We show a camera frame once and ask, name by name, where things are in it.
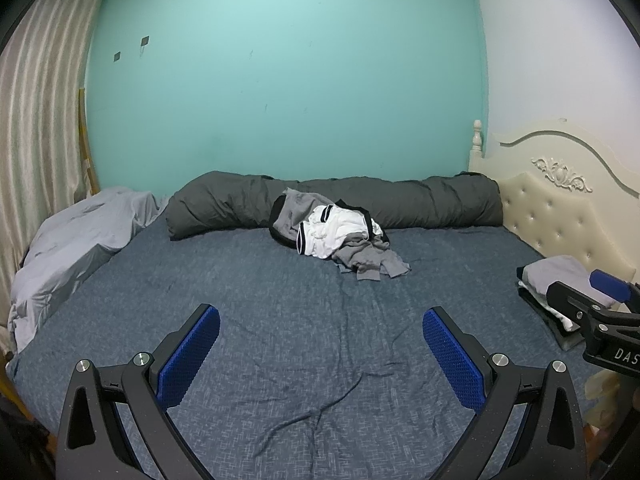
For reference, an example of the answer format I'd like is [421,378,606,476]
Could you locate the white polo shirt black trim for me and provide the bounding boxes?
[296,204,383,259]

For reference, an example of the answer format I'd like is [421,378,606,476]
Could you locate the stack of folded clothes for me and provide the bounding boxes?
[516,253,620,352]

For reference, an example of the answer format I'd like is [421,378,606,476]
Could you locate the cream tufted headboard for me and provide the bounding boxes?
[469,119,639,282]

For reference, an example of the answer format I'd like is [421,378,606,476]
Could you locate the light grey blanket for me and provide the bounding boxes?
[8,186,168,353]

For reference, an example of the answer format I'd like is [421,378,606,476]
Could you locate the blue patterned bed sheet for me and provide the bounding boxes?
[7,219,594,479]

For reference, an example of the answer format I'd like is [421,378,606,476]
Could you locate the grey crumpled garment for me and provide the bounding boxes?
[269,188,410,281]

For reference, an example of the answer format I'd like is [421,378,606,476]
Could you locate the dark grey rolled duvet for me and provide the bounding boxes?
[165,171,503,240]

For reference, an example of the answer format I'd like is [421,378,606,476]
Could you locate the striped beige curtain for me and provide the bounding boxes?
[0,0,110,331]

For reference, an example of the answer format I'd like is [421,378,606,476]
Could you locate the wooden frame by wall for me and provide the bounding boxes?
[78,88,101,195]

